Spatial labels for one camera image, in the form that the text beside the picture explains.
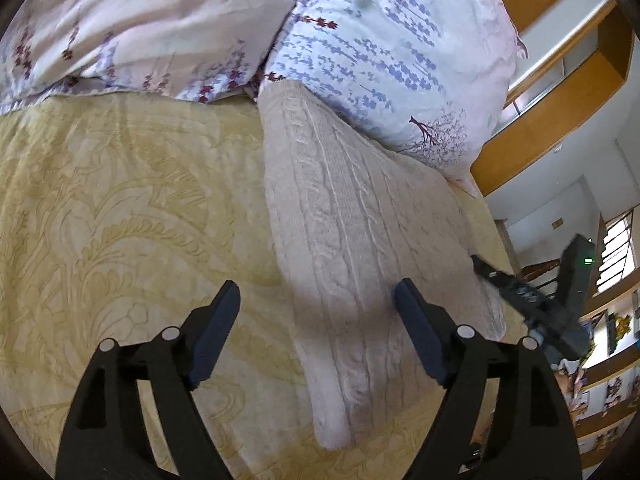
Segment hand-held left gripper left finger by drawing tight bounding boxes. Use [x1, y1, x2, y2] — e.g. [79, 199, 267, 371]
[54, 280, 242, 480]

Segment blue floral tree-print pillow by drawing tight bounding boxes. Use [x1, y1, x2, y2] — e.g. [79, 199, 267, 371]
[257, 0, 531, 197]

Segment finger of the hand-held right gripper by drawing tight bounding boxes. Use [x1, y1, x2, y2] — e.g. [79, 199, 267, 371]
[470, 254, 552, 322]

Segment window with grille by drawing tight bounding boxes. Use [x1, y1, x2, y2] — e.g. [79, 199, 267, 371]
[594, 214, 640, 293]

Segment wooden shelf with ornaments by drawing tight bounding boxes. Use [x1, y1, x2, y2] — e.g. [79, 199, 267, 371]
[560, 290, 640, 471]

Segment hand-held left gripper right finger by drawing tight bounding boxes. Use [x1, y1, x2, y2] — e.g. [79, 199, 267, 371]
[394, 280, 584, 480]

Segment yellow patterned bed sheet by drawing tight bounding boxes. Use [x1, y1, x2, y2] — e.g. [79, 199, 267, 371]
[0, 92, 522, 480]

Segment pink floral pillow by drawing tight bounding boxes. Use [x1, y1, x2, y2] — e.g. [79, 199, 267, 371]
[0, 0, 323, 117]

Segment beige cable-knit sweater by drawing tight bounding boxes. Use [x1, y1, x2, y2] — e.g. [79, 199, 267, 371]
[256, 80, 509, 451]

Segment wooden headboard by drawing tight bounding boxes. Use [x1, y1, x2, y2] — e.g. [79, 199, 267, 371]
[470, 0, 637, 197]

